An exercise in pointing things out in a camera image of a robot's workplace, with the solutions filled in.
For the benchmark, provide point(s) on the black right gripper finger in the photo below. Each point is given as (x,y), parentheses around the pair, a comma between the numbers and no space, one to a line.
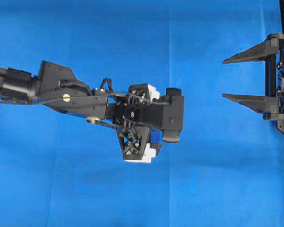
(258,52)
(259,104)

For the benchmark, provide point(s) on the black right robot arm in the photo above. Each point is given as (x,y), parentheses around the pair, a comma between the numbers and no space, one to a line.
(271,51)

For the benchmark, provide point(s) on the blue table cloth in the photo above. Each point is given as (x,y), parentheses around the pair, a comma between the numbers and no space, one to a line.
(57,170)

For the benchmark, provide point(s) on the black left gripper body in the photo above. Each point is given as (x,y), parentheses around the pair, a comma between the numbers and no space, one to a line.
(134,137)

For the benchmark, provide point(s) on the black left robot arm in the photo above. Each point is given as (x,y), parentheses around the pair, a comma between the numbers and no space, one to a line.
(57,87)

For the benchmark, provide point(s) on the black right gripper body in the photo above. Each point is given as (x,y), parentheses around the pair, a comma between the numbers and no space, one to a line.
(274,80)

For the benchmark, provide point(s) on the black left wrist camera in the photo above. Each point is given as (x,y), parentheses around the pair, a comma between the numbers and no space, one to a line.
(167,115)

